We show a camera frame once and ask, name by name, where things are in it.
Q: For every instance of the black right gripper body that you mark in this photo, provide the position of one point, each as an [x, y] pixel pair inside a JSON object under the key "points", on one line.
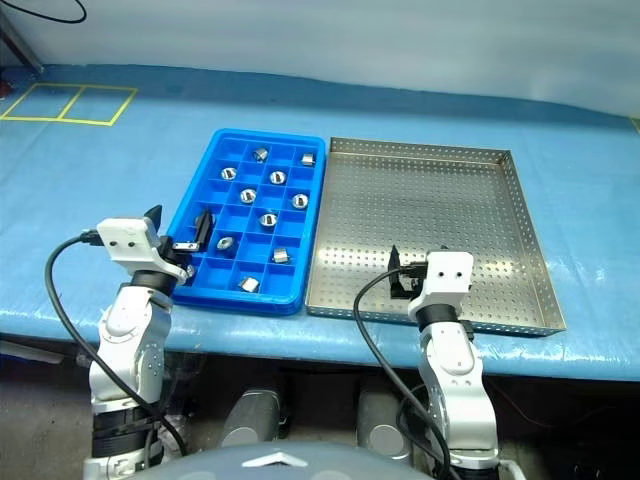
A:
{"points": [[405, 285]]}

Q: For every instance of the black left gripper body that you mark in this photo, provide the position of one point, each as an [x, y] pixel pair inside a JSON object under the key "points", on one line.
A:
{"points": [[175, 249]]}

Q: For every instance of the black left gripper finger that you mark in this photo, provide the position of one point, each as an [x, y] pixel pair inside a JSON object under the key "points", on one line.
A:
{"points": [[156, 217], [204, 227]]}

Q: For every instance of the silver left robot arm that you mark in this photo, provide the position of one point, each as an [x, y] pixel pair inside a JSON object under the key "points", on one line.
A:
{"points": [[130, 340]]}

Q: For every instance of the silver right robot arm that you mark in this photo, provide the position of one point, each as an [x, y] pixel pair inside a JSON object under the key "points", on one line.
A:
{"points": [[450, 360]]}

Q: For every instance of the blue compartment tray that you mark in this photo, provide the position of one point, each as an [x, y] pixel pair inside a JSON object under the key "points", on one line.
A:
{"points": [[295, 230]]}

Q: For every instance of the perforated metal tray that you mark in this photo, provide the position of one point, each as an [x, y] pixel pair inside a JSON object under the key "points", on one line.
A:
{"points": [[450, 200]]}

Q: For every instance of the blue table cover sheet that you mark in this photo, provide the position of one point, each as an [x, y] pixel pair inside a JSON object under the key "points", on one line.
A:
{"points": [[100, 210]]}

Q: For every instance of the grey rounded housing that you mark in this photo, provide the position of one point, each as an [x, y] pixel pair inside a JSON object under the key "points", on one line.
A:
{"points": [[385, 420], [250, 417]]}

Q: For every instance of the grey robot torso dome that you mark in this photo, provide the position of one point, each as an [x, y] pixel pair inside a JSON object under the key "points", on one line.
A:
{"points": [[300, 467]]}

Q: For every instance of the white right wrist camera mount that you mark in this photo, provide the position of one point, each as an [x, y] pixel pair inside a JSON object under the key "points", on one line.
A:
{"points": [[447, 280]]}

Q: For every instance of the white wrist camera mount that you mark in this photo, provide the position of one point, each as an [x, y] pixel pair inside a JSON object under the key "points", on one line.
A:
{"points": [[447, 280], [127, 235]]}

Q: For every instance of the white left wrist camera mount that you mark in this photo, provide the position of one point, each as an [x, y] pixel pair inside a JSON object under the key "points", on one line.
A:
{"points": [[127, 235]]}

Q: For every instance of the grey metal frame bar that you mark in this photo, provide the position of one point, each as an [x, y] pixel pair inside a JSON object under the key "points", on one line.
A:
{"points": [[22, 45]]}

